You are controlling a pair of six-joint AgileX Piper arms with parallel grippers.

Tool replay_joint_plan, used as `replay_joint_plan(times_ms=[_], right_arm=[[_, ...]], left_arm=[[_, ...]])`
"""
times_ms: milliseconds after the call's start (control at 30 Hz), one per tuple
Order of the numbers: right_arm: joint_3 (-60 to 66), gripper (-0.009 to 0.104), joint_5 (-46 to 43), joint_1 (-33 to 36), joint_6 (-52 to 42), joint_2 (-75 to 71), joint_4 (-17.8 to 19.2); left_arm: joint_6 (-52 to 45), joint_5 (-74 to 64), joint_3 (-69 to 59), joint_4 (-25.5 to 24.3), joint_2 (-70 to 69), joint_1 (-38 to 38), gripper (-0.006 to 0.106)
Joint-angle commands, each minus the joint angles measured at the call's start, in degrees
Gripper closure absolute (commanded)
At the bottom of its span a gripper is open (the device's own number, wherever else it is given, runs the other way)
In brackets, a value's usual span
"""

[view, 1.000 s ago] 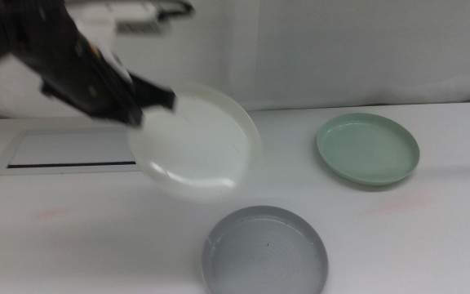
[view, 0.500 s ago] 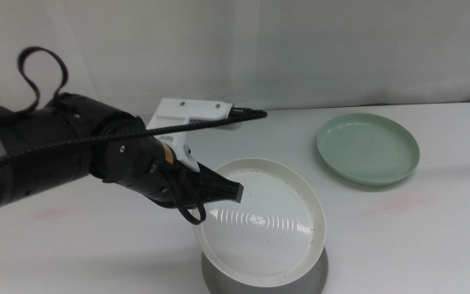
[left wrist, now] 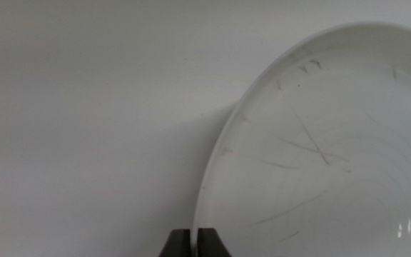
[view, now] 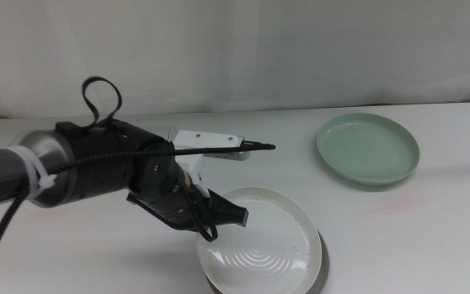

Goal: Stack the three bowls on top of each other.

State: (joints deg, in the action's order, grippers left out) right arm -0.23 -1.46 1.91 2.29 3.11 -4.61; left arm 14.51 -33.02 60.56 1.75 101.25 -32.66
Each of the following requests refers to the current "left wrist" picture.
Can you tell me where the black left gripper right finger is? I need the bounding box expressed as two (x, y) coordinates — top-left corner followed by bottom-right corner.
(197, 227), (232, 257)

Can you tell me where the white shallow bowl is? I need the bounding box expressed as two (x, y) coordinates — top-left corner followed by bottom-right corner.
(191, 21), (411, 257)

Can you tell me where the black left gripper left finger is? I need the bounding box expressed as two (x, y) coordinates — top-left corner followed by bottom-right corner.
(158, 228), (193, 257)

